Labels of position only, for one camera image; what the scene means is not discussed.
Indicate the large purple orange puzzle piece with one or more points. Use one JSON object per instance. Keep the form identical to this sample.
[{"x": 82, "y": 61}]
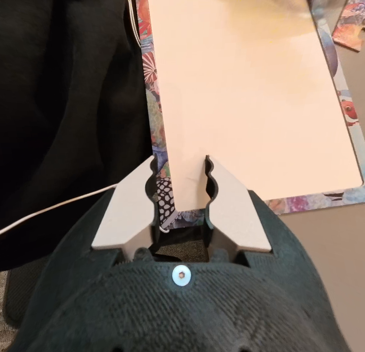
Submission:
[{"x": 349, "y": 30}]

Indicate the colourful puzzle frame board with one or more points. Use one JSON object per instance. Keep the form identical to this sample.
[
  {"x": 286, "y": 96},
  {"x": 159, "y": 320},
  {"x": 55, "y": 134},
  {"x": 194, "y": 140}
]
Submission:
[{"x": 242, "y": 101}]

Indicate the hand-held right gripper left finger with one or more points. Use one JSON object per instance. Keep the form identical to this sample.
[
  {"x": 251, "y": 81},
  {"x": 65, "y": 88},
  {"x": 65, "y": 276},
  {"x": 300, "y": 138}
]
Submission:
[{"x": 125, "y": 215}]

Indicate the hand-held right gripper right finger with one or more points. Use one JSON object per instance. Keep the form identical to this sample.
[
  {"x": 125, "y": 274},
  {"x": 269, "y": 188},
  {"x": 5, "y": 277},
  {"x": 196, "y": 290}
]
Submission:
[{"x": 239, "y": 221}]

